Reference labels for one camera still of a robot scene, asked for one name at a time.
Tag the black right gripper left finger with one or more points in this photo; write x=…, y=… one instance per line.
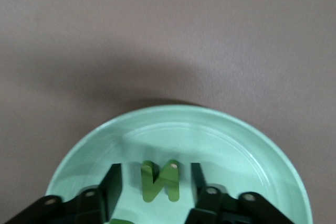
x=110, y=195

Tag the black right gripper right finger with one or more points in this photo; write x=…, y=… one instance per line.
x=204, y=203

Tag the green letter N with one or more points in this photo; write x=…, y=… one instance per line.
x=172, y=182

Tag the green letter B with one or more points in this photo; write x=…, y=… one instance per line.
x=123, y=221

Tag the brown table cover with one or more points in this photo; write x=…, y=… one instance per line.
x=157, y=24

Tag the green plate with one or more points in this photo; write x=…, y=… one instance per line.
x=210, y=142

